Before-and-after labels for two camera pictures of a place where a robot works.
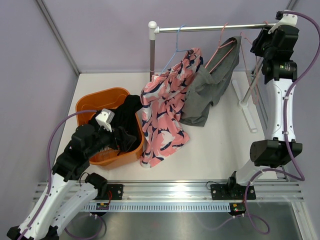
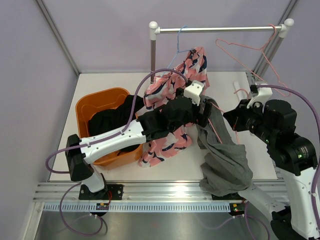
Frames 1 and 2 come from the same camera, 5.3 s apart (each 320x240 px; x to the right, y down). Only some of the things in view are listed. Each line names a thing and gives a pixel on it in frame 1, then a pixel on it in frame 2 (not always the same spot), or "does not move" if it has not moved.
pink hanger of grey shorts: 219,47 → 247,96
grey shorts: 211,82 → 227,166
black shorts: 125,117 does not move
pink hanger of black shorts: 246,60 → 248,66
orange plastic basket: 111,98 does not move
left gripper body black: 114,142 → 194,116
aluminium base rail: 278,191 does not move
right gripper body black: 263,43 → 246,119
